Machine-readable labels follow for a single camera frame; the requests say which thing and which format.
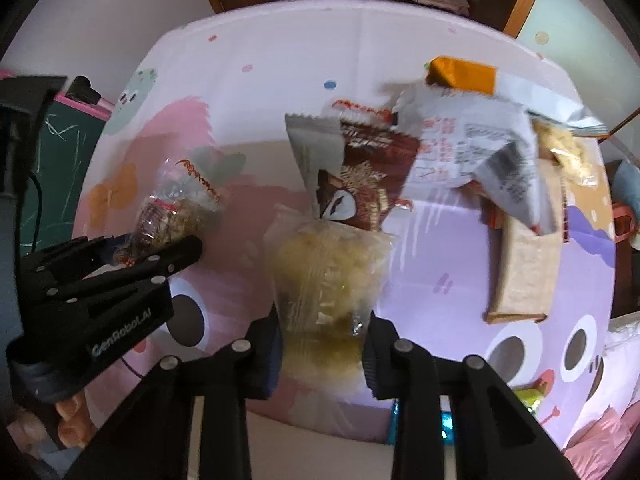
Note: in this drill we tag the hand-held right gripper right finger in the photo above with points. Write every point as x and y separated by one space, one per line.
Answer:
375 362

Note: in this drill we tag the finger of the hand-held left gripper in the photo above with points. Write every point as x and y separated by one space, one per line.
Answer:
170 262
75 255

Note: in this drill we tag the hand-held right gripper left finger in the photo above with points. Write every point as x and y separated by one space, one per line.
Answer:
270 360

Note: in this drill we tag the clear packet with red label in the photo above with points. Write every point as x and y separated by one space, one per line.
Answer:
175 210

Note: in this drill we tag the clear yellow puffed snack packet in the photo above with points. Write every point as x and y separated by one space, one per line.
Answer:
562 147
325 270

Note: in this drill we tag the person's left hand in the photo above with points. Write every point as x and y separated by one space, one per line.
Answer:
72 417

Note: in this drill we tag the green yellow packet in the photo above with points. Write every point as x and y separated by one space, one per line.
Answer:
530 397

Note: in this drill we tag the black clip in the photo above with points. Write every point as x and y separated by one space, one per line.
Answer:
82 89

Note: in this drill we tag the beige cracker packet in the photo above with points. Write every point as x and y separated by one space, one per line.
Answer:
525 260

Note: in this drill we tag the red snack packet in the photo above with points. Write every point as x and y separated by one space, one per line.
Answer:
492 217

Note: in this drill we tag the brown and grey snack packet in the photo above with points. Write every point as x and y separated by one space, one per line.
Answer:
360 160

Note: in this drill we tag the white printed snack packet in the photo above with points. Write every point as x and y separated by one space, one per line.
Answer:
465 150

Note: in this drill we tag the clear packet with red print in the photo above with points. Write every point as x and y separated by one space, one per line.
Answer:
350 109

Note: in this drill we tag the pink and white bedding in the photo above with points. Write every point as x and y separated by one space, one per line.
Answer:
610 430

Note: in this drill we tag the cartoon printed tablecloth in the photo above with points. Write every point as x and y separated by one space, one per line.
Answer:
300 50

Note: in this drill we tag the red stool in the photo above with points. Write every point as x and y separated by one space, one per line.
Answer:
625 220

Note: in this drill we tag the orange box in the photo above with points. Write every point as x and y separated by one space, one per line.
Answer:
460 74

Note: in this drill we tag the blue pillow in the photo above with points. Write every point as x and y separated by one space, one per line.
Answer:
627 180

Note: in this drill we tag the green chalkboard with pink frame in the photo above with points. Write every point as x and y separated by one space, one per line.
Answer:
60 160

